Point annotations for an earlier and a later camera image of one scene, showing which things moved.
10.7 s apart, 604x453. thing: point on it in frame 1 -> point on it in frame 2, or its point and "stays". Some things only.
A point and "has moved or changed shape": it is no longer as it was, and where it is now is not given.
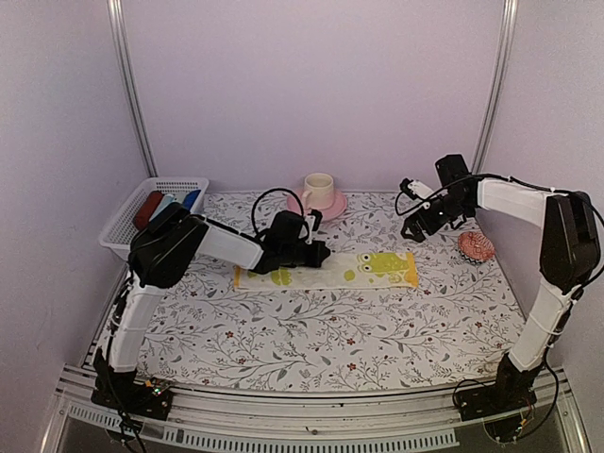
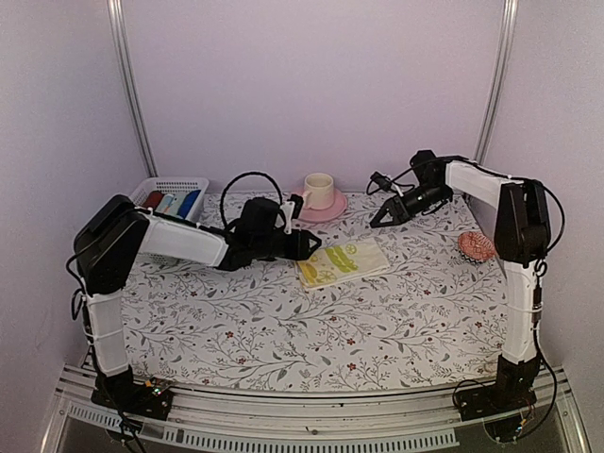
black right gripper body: x=451 y=211 -> x=431 y=195
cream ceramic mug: x=320 y=193 stays
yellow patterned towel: x=344 y=271 has moved or changed shape
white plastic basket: x=120 y=234 stays
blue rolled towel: x=190 y=199 stays
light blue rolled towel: x=166 y=200 stays
